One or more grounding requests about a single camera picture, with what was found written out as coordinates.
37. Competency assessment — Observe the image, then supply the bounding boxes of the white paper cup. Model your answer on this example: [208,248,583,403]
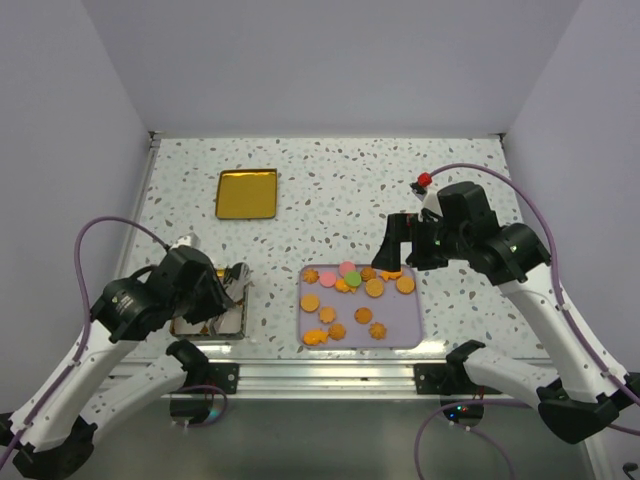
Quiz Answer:
[211,307,243,335]

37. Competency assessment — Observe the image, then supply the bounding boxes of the round dotted cookie right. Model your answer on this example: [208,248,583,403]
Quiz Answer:
[396,275,415,295]

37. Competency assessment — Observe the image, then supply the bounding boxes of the small orange fish cookie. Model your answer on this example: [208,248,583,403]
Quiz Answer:
[334,278,357,293]

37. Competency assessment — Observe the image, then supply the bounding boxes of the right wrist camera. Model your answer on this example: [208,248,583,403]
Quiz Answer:
[410,172,442,219]

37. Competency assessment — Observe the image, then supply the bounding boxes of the round chip cookie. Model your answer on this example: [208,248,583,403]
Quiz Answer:
[354,307,373,324]

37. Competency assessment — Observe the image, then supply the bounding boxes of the round dotted cookie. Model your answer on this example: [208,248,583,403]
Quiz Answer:
[396,275,415,295]
[300,294,320,313]
[365,278,385,298]

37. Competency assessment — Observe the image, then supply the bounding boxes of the flower cookie left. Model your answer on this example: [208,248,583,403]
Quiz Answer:
[318,306,337,324]

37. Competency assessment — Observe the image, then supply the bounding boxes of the round dotted cookie left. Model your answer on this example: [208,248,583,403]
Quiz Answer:
[300,294,320,313]

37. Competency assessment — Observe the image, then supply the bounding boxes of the gold tin lid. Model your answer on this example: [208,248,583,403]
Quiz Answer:
[215,169,278,220]

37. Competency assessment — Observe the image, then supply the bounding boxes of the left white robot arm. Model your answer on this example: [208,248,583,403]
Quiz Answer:
[1,245,233,479]

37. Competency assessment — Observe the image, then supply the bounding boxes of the swirl cookie bottom left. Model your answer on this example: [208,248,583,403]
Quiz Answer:
[328,323,347,341]

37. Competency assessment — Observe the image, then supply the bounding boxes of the swirl cookie bottom right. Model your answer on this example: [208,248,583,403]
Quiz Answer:
[368,322,387,340]

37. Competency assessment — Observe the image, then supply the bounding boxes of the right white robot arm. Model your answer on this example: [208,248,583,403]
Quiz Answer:
[372,178,639,444]

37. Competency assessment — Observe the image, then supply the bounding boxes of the round dotted cookie centre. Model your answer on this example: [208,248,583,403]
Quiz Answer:
[365,278,385,298]

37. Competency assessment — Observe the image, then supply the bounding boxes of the pink round cookie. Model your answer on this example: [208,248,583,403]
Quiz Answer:
[338,261,356,277]
[319,271,337,288]

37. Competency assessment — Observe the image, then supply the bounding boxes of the gold cookie tin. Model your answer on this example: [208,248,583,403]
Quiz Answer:
[169,262,251,341]

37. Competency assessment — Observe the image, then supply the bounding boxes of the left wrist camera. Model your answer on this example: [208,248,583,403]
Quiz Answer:
[170,232,200,253]

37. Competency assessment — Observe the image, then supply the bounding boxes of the swirl cookie top left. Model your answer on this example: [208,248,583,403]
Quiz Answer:
[303,268,319,284]

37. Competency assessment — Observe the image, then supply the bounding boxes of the orange fish cookie top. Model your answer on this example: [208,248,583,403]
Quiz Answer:
[379,270,403,282]

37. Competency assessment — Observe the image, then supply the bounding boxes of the orange fish cookie bottom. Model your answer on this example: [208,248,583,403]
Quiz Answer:
[302,329,329,346]

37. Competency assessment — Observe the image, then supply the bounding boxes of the metal tongs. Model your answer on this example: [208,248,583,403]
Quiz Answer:
[213,262,251,319]

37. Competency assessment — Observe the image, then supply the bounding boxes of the aluminium rail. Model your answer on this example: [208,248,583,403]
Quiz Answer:
[109,357,586,401]

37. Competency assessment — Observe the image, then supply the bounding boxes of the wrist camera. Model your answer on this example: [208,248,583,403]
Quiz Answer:
[170,232,200,253]
[410,172,442,219]

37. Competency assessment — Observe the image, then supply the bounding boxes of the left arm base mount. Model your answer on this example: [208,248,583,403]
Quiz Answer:
[166,339,240,394]

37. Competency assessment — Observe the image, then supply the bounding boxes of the lilac plastic tray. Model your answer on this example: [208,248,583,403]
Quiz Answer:
[296,264,424,350]

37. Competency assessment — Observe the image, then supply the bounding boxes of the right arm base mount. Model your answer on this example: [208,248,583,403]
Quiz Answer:
[413,340,500,396]

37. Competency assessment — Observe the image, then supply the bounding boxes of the swirl cookie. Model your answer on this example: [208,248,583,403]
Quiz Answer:
[328,323,347,341]
[303,268,319,284]
[360,266,377,282]
[368,322,387,340]

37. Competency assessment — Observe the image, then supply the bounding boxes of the green round cookie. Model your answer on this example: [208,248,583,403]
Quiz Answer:
[344,270,362,288]

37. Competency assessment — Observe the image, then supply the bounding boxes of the swirl cookie top centre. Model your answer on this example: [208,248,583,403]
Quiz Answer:
[360,266,377,282]

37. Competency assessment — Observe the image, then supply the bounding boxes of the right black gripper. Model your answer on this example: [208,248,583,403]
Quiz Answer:
[372,211,471,271]

